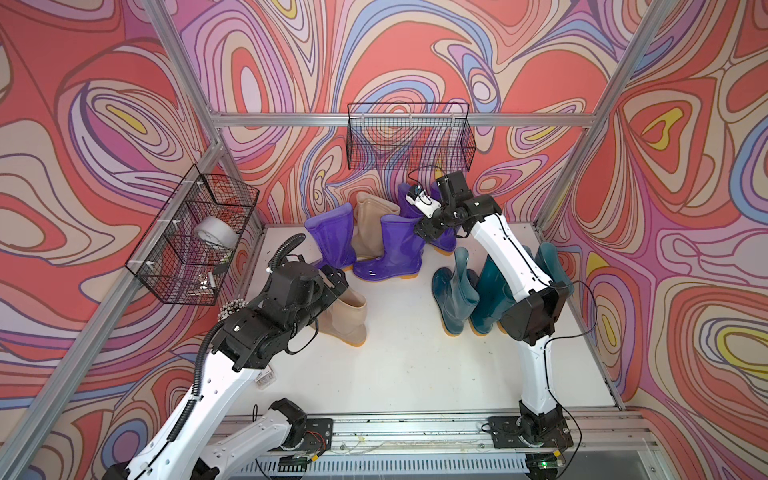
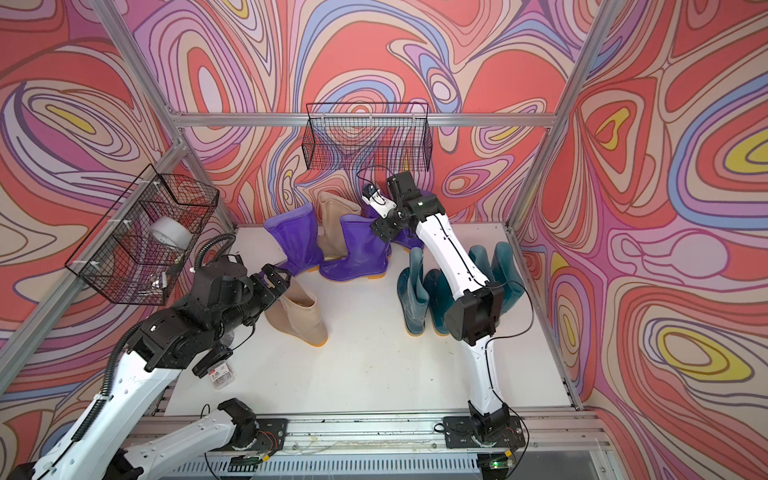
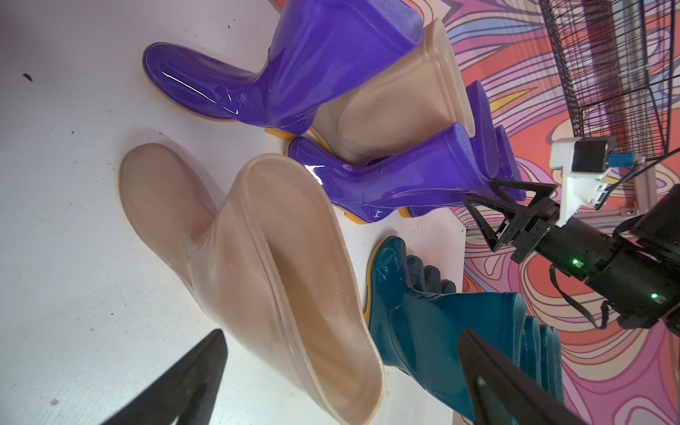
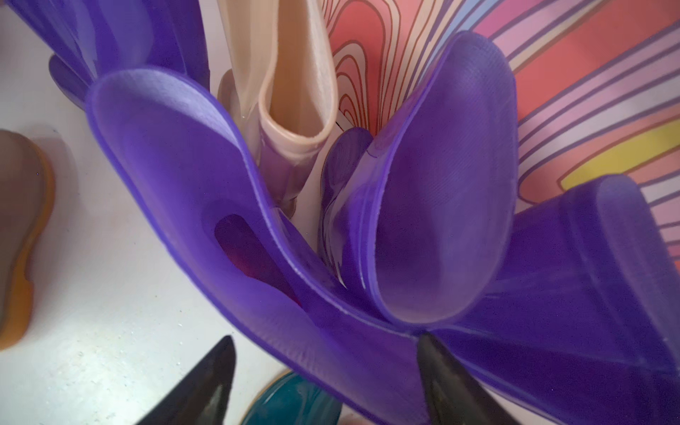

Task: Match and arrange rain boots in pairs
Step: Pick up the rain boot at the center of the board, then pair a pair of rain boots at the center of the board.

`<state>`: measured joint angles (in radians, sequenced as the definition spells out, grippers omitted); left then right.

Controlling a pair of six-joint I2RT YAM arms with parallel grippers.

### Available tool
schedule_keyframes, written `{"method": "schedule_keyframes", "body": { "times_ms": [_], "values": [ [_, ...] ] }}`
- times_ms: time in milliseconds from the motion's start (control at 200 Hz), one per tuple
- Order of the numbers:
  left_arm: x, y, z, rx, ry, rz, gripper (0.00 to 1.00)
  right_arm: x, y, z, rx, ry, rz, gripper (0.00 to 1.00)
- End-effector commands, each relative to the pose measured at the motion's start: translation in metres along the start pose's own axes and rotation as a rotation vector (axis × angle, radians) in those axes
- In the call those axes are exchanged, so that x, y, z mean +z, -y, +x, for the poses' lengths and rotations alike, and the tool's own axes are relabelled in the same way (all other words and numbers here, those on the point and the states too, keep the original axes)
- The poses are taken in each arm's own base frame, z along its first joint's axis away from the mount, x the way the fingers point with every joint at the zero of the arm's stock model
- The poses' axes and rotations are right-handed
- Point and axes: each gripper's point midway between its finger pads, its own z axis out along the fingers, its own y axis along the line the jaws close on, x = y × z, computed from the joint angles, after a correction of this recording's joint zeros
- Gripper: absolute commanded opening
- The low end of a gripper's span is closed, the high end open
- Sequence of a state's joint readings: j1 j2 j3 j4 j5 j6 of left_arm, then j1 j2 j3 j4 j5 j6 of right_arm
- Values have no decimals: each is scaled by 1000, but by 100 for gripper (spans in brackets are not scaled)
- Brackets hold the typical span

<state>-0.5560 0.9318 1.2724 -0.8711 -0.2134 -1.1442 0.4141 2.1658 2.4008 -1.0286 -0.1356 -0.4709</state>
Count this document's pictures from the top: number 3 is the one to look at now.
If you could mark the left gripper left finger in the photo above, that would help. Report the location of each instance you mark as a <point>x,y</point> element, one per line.
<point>186,393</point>

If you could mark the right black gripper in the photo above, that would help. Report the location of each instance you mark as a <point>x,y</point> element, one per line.
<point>529,213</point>

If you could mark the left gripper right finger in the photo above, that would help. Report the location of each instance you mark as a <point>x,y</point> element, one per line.
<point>500,393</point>

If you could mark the beige rain boot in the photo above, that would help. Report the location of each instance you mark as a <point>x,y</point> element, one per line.
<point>270,265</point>
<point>416,98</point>

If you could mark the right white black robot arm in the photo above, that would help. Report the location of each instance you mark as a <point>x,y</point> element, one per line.
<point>635,270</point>

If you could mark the back thin purple rain boot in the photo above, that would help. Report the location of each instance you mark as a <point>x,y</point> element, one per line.
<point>484,142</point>

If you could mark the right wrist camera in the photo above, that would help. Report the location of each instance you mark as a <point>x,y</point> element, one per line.
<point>584,163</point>

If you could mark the back black wire basket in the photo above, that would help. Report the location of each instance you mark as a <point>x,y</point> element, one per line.
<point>615,60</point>

